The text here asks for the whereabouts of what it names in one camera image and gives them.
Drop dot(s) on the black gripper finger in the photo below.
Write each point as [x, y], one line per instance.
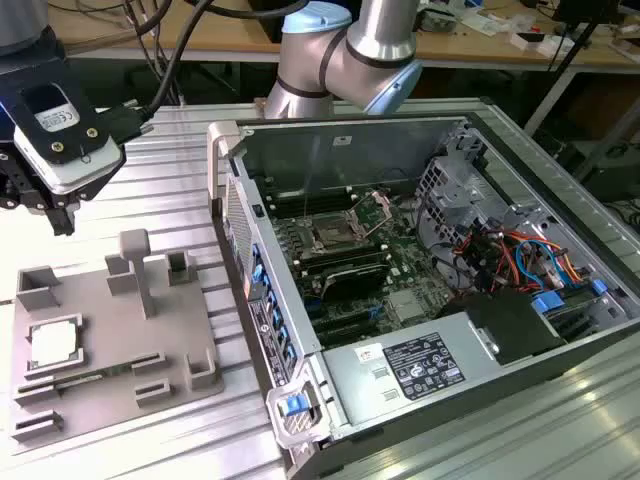
[61, 220]
[9, 185]

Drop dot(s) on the silver CPU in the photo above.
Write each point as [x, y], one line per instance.
[55, 342]

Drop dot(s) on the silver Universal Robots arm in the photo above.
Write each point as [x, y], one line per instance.
[370, 40]

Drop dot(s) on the blue slot retainer clip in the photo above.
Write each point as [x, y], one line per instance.
[289, 354]
[284, 336]
[272, 302]
[258, 280]

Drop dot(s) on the black RAM slot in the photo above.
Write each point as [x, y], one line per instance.
[340, 250]
[350, 261]
[305, 194]
[320, 206]

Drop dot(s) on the CPU socket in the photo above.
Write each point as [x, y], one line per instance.
[334, 232]

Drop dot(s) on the black expansion slot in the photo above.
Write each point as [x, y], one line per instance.
[345, 327]

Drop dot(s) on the grey parts rack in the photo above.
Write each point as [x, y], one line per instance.
[150, 350]

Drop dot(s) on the green RAM stick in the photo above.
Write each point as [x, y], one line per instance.
[95, 376]

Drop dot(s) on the thin locking lever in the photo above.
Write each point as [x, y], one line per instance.
[310, 185]

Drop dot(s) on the blue case latch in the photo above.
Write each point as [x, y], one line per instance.
[292, 405]

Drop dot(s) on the black expansion card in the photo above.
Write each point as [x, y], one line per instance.
[355, 282]

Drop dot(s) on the grey power supply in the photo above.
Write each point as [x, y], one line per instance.
[360, 390]

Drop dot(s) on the silver chipset heatsink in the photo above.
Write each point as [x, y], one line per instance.
[405, 305]

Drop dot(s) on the green motherboard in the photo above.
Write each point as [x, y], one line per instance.
[420, 295]

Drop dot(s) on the metal drive cage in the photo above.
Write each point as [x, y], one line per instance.
[450, 195]

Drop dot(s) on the green circuit board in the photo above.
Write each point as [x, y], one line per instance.
[437, 20]

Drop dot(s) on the open PC case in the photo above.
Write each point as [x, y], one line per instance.
[450, 400]

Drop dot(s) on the white paper sheet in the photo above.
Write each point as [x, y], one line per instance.
[482, 24]

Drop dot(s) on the white box with black insert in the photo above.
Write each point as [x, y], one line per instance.
[542, 44]

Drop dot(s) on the small blue clip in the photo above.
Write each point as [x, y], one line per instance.
[600, 288]

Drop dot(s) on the black monitor stand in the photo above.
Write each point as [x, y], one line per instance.
[585, 12]

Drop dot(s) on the black equipment box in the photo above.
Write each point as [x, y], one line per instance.
[612, 175]

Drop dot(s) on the silver camera with black bracket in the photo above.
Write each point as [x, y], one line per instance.
[75, 165]

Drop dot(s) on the black air duct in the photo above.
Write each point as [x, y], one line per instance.
[515, 325]

